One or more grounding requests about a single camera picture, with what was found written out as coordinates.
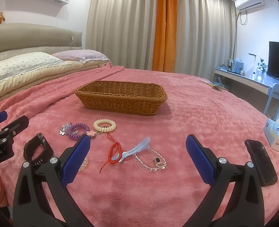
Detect black smart watch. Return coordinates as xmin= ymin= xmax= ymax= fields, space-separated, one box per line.
xmin=23 ymin=133 xmax=53 ymax=166

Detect light blue hair clip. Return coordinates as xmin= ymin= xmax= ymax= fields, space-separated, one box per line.
xmin=111 ymin=137 xmax=151 ymax=162

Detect red string bracelet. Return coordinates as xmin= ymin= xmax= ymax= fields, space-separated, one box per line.
xmin=99 ymin=132 xmax=123 ymax=173

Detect clear crystal bead bracelet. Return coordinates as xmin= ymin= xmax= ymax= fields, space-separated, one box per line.
xmin=132 ymin=147 xmax=168 ymax=172

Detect cream quilt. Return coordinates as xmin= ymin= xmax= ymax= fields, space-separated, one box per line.
xmin=0 ymin=60 xmax=112 ymax=100

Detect black smartphone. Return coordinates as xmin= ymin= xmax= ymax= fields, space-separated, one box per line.
xmin=244 ymin=139 xmax=278 ymax=187

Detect silver butterfly charm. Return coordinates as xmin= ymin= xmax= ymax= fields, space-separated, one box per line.
xmin=60 ymin=122 xmax=72 ymax=136

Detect pink star charm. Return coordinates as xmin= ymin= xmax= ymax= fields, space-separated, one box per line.
xmin=86 ymin=130 xmax=97 ymax=138

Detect white floral pillow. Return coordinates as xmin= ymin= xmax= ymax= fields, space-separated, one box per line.
xmin=0 ymin=52 xmax=69 ymax=83

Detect beige padded headboard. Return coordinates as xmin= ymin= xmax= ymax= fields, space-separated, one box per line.
xmin=0 ymin=23 xmax=82 ymax=61

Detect pink fleece blanket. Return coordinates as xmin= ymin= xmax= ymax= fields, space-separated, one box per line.
xmin=0 ymin=65 xmax=279 ymax=226

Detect tissue box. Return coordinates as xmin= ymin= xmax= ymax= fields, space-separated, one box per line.
xmin=263 ymin=118 xmax=279 ymax=152

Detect lilac pillow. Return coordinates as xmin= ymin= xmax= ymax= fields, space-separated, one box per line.
xmin=52 ymin=50 xmax=109 ymax=64

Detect brown wicker basket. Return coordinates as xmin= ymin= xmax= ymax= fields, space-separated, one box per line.
xmin=74 ymin=80 xmax=168 ymax=116

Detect light blue chair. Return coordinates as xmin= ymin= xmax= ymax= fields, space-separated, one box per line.
xmin=263 ymin=82 xmax=279 ymax=122

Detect white desk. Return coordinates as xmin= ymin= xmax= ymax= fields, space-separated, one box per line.
xmin=214 ymin=67 xmax=272 ymax=95

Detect small items on bed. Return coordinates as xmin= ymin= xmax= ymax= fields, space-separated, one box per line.
xmin=202 ymin=80 xmax=227 ymax=91

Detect white vase with plant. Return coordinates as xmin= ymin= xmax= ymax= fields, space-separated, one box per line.
xmin=255 ymin=58 xmax=267 ymax=82

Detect white desk lamp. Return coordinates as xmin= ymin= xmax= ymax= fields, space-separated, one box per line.
xmin=248 ymin=52 xmax=259 ymax=79

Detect beige curtain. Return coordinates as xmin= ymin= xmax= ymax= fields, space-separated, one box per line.
xmin=86 ymin=0 xmax=236 ymax=79

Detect orange curtain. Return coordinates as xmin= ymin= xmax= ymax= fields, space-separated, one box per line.
xmin=152 ymin=0 xmax=178 ymax=73

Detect white air conditioner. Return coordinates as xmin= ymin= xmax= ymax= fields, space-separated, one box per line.
xmin=234 ymin=0 xmax=265 ymax=12

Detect purple spiral hair tie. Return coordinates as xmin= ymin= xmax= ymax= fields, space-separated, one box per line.
xmin=66 ymin=122 xmax=87 ymax=141

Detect cream spiral hair tie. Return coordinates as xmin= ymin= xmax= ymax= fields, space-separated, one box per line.
xmin=93 ymin=118 xmax=117 ymax=133

